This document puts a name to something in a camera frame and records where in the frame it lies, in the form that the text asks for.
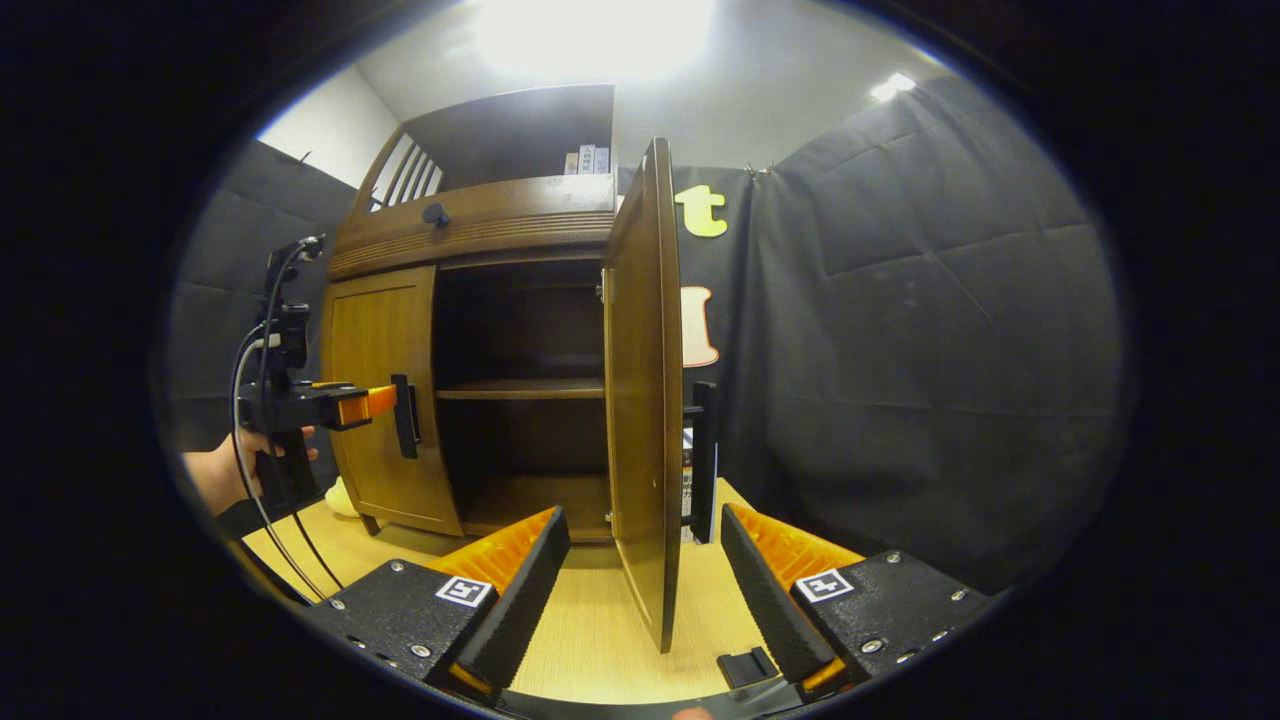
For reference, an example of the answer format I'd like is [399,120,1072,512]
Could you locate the large ceiling light panel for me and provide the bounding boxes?
[470,0,716,81]

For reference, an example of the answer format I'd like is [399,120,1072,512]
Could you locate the black backdrop cloth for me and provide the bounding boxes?
[165,75,1126,591]

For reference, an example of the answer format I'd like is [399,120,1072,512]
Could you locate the wooden door black handle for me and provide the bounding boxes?
[600,137,721,656]
[320,265,466,538]

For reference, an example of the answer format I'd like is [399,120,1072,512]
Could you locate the brown wooden shoe cabinet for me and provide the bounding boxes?
[320,83,691,543]

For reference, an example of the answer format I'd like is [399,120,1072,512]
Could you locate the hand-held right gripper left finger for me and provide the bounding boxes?
[300,505,572,701]

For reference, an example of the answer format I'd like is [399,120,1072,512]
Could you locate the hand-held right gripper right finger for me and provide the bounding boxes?
[720,503,991,699]

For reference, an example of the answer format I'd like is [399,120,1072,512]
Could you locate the black cable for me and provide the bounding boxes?
[231,320,331,601]
[290,510,346,591]

